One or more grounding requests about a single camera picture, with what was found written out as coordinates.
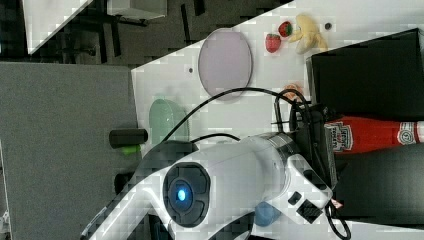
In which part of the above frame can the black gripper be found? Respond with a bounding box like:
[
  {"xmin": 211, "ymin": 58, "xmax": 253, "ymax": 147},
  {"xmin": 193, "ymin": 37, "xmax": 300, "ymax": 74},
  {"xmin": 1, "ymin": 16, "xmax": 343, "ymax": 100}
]
[{"xmin": 289, "ymin": 104, "xmax": 338, "ymax": 189}]

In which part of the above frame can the red ketchup bottle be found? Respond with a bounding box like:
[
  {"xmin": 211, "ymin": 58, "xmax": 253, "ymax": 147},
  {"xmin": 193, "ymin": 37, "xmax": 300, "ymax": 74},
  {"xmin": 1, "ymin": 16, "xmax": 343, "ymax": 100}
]
[{"xmin": 325, "ymin": 116, "xmax": 424, "ymax": 154}]

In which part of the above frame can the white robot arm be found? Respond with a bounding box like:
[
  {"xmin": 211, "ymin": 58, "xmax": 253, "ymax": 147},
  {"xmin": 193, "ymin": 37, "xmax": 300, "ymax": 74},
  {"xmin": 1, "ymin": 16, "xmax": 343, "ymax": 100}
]
[{"xmin": 81, "ymin": 133, "xmax": 332, "ymax": 240}]

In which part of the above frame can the black toaster oven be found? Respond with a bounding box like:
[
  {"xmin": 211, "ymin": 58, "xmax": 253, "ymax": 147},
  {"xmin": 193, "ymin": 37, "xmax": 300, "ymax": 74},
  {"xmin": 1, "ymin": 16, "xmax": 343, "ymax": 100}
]
[{"xmin": 307, "ymin": 29, "xmax": 423, "ymax": 228}]

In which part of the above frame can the orange slice toy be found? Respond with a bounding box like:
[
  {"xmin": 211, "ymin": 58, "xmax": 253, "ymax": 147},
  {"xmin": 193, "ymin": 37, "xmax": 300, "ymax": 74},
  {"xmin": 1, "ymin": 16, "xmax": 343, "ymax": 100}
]
[{"xmin": 283, "ymin": 83, "xmax": 303, "ymax": 102}]

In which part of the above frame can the blue plastic cup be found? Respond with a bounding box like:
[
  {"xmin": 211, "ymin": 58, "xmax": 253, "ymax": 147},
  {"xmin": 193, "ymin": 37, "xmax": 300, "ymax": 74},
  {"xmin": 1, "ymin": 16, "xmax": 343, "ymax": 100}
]
[{"xmin": 254, "ymin": 202, "xmax": 281, "ymax": 227}]

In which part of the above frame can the yellow toy banana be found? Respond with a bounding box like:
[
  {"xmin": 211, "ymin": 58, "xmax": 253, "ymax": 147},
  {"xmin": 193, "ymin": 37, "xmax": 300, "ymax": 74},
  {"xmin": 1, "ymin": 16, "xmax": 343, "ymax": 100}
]
[{"xmin": 288, "ymin": 14, "xmax": 328, "ymax": 54}]

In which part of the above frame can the red toy strawberry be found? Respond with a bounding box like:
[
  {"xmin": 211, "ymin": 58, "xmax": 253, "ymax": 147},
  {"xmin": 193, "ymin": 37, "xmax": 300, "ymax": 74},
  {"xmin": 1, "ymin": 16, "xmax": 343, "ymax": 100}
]
[
  {"xmin": 278, "ymin": 21, "xmax": 293, "ymax": 38},
  {"xmin": 265, "ymin": 34, "xmax": 281, "ymax": 53}
]

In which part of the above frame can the lilac round plate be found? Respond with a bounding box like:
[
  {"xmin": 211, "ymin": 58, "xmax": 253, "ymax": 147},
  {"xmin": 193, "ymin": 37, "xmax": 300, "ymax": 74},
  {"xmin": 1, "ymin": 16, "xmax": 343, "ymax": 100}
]
[{"xmin": 198, "ymin": 28, "xmax": 253, "ymax": 96}]

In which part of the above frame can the green plastic colander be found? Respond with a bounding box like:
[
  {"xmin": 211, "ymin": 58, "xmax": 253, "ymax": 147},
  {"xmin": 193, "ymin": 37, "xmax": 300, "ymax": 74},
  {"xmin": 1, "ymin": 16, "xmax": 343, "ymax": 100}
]
[{"xmin": 149, "ymin": 99, "xmax": 186, "ymax": 144}]

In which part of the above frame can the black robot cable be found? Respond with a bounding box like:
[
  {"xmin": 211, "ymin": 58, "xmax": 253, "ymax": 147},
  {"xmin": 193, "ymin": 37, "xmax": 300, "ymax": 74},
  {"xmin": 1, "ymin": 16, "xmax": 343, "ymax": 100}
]
[{"xmin": 161, "ymin": 87, "xmax": 313, "ymax": 144}]

